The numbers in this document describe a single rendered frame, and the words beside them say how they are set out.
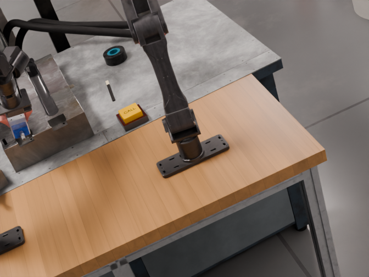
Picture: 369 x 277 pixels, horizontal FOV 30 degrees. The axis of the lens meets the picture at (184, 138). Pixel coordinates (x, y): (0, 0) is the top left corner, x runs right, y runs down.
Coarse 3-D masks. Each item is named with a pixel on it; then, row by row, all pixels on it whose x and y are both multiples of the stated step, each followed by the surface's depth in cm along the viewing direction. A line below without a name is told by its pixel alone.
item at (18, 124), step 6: (12, 120) 199; (18, 120) 199; (24, 120) 199; (12, 126) 198; (18, 126) 197; (24, 126) 196; (12, 132) 199; (18, 132) 196; (24, 132) 196; (24, 138) 192
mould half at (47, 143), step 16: (48, 64) 226; (16, 80) 224; (48, 80) 223; (64, 80) 222; (32, 96) 220; (64, 96) 216; (32, 112) 214; (64, 112) 207; (80, 112) 205; (0, 128) 211; (32, 128) 205; (48, 128) 203; (64, 128) 204; (80, 128) 206; (16, 144) 201; (32, 144) 203; (48, 144) 205; (64, 144) 207; (16, 160) 203; (32, 160) 206
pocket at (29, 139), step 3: (30, 129) 205; (30, 132) 206; (27, 135) 206; (30, 135) 206; (15, 138) 205; (18, 138) 205; (27, 138) 206; (30, 138) 206; (33, 138) 206; (18, 141) 206; (21, 141) 206; (24, 141) 206; (27, 141) 205; (30, 141) 203; (18, 144) 201; (21, 144) 205; (24, 144) 202
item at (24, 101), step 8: (16, 88) 188; (24, 88) 195; (0, 96) 187; (8, 96) 187; (16, 96) 189; (24, 96) 193; (0, 104) 192; (8, 104) 189; (16, 104) 190; (24, 104) 192; (0, 112) 190; (8, 112) 190
